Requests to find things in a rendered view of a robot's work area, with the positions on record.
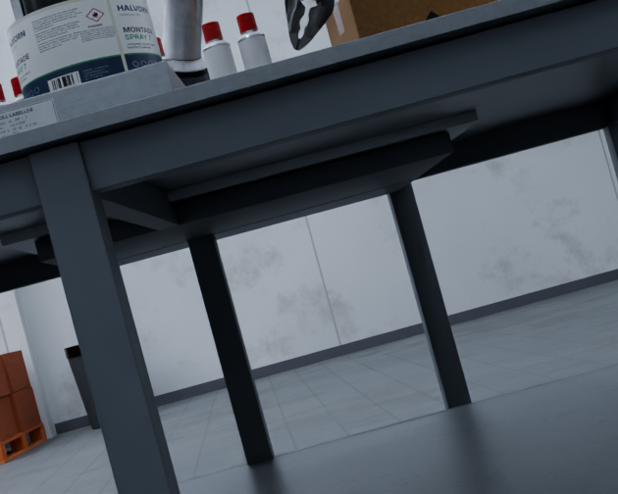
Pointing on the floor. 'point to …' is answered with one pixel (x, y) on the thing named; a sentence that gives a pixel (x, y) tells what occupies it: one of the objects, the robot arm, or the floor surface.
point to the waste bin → (82, 383)
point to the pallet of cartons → (7, 409)
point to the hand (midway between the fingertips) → (298, 43)
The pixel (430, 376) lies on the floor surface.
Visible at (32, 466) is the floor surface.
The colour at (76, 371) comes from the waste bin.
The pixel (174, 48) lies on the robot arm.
